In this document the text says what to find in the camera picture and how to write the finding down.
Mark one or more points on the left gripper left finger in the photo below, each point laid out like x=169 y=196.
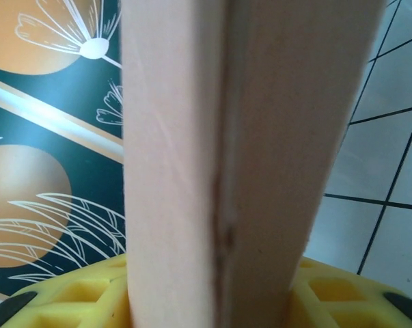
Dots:
x=72 y=304

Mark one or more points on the pink paper box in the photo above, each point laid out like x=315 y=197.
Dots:
x=226 y=136

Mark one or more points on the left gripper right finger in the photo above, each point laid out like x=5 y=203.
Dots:
x=345 y=304

